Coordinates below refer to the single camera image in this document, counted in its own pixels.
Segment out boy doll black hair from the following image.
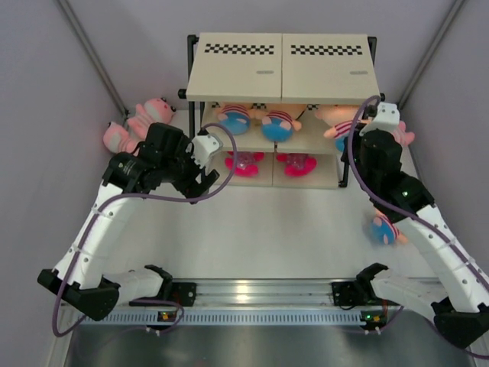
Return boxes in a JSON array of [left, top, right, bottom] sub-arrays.
[[314, 105, 358, 152]]

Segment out pink frog plush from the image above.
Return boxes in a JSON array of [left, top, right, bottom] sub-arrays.
[[128, 97, 176, 139], [102, 122, 141, 154], [392, 120, 416, 147]]

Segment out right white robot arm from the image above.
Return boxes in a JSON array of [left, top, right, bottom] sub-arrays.
[[345, 129, 488, 349]]

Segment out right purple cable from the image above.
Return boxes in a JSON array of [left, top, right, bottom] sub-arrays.
[[349, 95, 489, 359]]

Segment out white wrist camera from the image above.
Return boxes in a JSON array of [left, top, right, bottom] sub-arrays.
[[361, 102, 400, 135], [190, 133, 222, 169]]

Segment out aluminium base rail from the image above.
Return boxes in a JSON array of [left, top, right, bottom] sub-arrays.
[[114, 278, 478, 309]]

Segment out pink frog plush far left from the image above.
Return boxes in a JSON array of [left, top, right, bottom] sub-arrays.
[[102, 122, 141, 154]]

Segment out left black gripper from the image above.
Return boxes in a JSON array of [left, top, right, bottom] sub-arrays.
[[159, 136, 218, 204]]

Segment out boy doll blue pants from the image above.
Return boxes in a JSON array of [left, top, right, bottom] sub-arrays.
[[254, 103, 307, 142], [215, 102, 258, 135]]

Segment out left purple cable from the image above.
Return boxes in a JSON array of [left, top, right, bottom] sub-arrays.
[[51, 122, 238, 338]]

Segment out purple cable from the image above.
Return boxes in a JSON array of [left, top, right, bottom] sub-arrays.
[[349, 95, 489, 359], [51, 122, 238, 338]]

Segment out grey slotted cable duct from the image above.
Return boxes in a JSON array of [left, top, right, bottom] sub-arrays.
[[83, 308, 371, 326]]

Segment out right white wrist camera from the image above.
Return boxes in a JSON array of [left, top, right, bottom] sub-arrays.
[[361, 102, 400, 135]]

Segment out pink frog plush right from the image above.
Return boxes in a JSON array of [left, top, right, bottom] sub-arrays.
[[392, 120, 416, 147]]

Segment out magenta plush shelf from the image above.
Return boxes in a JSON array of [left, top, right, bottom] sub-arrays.
[[235, 151, 264, 177], [276, 153, 317, 177]]

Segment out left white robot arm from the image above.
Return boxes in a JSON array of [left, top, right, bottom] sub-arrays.
[[37, 123, 222, 321]]

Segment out pink frog plush upper left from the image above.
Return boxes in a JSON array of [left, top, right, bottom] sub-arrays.
[[128, 97, 176, 139]]

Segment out boy doll bald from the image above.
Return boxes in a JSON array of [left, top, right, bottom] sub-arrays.
[[370, 209, 408, 245]]

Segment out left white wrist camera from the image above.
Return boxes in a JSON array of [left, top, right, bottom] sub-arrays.
[[190, 133, 222, 169]]

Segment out beige three-tier shelf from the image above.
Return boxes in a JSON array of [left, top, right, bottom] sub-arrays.
[[179, 32, 379, 189]]

